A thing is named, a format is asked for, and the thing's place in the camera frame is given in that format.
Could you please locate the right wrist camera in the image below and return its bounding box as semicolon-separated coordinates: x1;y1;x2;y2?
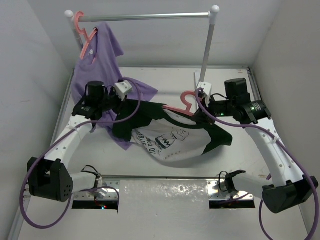
196;81;212;106

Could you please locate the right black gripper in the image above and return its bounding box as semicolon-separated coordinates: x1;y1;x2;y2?
192;92;236;125

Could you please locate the pink hanger with purple shirt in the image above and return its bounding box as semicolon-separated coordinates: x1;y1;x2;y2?
73;11;98;60

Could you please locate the silver front mounting rail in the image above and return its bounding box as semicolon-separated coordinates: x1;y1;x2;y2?
21;176;257;201

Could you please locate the green and white t-shirt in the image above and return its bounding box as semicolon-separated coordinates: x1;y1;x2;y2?
112;99;233;163

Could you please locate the white and silver clothes rack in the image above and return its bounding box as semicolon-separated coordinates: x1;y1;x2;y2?
64;5;220;84

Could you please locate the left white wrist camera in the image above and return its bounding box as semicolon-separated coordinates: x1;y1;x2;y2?
114;80;133;98

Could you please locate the pink plastic hanger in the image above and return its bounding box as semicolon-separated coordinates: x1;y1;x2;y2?
162;90;196;117

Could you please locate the purple t-shirt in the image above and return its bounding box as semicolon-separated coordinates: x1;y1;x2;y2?
71;22;158;151

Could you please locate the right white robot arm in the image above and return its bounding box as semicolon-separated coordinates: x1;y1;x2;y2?
195;78;320;216

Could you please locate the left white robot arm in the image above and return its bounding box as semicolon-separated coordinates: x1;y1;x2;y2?
27;80;133;202

